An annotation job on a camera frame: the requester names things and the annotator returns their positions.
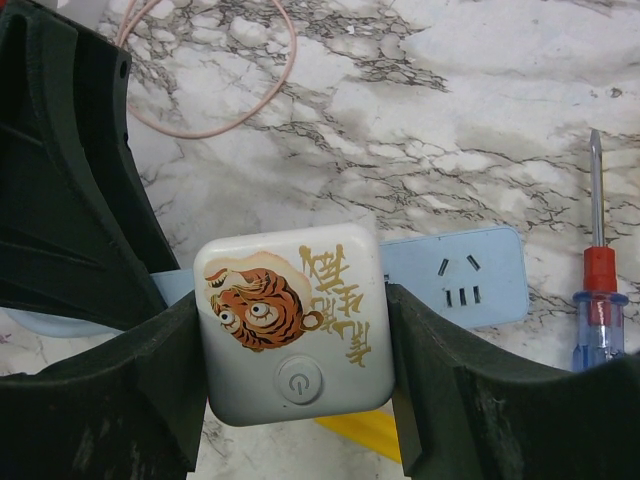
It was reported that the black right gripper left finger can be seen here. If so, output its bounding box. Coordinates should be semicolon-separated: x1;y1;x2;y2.
1;293;207;479

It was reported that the white tiger cube socket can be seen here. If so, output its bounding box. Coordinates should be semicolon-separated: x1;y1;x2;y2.
193;223;395;427

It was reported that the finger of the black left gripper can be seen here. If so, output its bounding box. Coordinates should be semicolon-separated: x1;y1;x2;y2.
1;1;177;330

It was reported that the yellow handled screwdriver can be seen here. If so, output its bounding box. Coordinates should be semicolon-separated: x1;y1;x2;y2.
315;410;401;464

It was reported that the blue red screwdriver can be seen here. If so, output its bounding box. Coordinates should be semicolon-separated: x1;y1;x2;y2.
572;129;629;372

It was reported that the light blue power strip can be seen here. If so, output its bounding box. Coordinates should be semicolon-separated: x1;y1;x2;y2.
1;227;529;339

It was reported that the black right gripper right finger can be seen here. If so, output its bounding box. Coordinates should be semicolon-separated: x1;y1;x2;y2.
386;284;639;479

